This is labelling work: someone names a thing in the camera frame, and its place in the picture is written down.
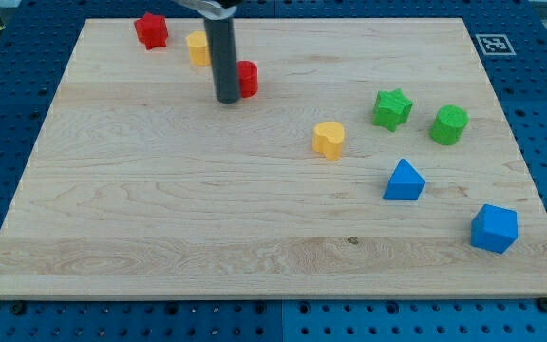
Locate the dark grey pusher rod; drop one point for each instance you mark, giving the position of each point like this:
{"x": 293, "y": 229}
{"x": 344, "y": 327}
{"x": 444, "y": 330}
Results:
{"x": 221, "y": 41}

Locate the yellow heart block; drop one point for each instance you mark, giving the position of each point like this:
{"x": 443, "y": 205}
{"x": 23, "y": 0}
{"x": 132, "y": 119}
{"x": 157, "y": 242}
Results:
{"x": 328, "y": 139}

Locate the white fiducial marker tag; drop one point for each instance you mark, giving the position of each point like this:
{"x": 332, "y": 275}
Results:
{"x": 495, "y": 45}

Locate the blue triangle block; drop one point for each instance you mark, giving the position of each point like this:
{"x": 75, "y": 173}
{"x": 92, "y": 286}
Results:
{"x": 405, "y": 183}

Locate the green star block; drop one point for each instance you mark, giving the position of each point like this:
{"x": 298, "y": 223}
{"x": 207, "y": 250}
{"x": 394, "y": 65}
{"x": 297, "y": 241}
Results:
{"x": 391, "y": 109}

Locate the green cylinder block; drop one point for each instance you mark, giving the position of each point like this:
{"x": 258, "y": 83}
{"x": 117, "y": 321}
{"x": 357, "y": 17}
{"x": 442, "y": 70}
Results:
{"x": 449, "y": 125}

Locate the red star block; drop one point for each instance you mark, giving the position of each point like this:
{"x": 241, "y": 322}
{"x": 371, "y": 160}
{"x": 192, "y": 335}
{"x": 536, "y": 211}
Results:
{"x": 152, "y": 30}

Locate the wooden board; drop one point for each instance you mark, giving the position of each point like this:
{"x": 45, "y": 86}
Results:
{"x": 142, "y": 186}

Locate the red cylinder block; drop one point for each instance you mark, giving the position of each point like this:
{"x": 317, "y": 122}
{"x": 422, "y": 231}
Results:
{"x": 248, "y": 78}

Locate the yellow cylinder block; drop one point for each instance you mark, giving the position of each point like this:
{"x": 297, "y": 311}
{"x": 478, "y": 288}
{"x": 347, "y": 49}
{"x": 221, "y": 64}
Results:
{"x": 197, "y": 44}

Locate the blue cube block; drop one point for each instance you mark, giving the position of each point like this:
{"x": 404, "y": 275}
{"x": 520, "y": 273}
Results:
{"x": 494, "y": 228}

